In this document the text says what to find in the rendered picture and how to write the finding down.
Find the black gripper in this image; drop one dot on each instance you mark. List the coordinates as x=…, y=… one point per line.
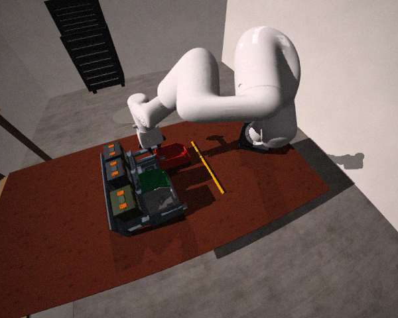
x=151, y=138

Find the red bin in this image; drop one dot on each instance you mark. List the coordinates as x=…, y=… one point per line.
x=175, y=155

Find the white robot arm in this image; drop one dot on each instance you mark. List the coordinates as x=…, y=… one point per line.
x=258, y=86

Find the grey open bin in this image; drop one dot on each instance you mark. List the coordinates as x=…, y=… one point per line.
x=152, y=197

